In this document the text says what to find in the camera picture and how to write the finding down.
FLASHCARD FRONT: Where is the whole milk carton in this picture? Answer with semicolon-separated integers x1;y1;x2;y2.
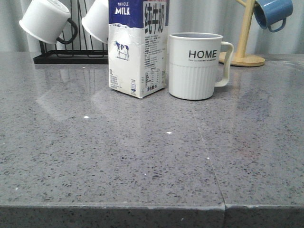
108;0;170;98

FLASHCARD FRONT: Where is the white HOME mug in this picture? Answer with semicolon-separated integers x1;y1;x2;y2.
168;32;234;100

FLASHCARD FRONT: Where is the wooden mug tree stand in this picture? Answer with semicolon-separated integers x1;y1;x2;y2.
231;0;265;67

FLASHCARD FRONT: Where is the blue enamel mug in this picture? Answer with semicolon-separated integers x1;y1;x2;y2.
253;0;294;33

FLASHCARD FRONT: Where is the black wire mug rack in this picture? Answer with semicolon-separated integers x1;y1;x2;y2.
33;0;108;64

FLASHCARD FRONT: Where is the white mug black handle right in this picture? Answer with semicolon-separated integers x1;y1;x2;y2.
82;0;109;44

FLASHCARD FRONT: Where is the white mug black handle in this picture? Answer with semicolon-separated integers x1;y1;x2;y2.
19;0;78;45
82;0;109;44

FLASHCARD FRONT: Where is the white mug black handle left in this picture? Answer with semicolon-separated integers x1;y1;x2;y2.
19;0;78;45

